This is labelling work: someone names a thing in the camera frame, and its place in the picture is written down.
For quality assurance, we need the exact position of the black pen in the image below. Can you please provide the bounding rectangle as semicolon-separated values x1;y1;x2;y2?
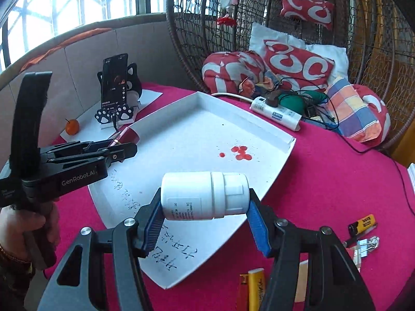
343;233;366;248

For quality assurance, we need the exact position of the silver binder clip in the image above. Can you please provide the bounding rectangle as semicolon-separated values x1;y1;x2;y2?
355;236;380;258

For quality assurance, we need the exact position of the yellow lighter with black cap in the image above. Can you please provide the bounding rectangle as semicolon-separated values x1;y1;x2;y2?
348;214;376;237

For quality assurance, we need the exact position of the white pill bottle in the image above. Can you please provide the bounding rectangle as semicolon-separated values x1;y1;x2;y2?
160;171;250;221

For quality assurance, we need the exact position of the red cylindrical can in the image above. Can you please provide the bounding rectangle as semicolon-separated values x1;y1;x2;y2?
110;127;140;146

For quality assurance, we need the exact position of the person's left hand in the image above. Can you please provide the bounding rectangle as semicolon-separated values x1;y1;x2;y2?
1;204;60;263

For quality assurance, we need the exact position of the small orange on paper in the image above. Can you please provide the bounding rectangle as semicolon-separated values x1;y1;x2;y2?
65;119;80;136

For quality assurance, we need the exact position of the black cat phone stand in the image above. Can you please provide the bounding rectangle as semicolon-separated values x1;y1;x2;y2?
94;62;143;125

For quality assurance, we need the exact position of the black smartphone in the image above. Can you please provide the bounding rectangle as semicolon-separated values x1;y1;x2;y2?
101;53;128;110

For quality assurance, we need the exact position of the magenta tablecloth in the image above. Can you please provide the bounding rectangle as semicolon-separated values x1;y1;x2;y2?
45;82;415;311

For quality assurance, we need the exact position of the white cardboard tray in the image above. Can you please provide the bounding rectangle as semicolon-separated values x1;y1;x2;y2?
89;92;295;289

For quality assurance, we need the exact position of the orange cloth on ledge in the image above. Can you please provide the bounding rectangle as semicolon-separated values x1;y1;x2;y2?
20;27;112;72

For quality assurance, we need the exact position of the red white rolled cushion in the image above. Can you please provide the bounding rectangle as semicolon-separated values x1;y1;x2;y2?
201;51;280;99

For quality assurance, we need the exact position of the wicker hanging egg chair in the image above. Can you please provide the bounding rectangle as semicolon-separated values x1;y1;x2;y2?
166;0;414;149

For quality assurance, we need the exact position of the plaid cushion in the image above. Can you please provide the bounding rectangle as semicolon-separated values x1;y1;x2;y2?
325;76;381;143

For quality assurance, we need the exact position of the white power strip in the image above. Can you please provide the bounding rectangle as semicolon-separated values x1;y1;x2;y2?
250;97;302;131

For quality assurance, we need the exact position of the red white round cushion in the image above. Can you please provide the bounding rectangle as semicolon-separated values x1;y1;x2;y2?
353;84;391;147

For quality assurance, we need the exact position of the green cloth bag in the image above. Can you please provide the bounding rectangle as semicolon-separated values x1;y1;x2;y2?
278;91;328;116

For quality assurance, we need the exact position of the red white square cushion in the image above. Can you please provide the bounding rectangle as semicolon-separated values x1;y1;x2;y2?
262;39;334;91

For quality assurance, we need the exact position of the small red white headrest pillow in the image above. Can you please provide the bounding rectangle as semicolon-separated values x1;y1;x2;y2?
280;0;335;30

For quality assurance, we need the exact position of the black cable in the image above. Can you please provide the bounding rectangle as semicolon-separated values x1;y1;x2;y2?
278;76;415;216

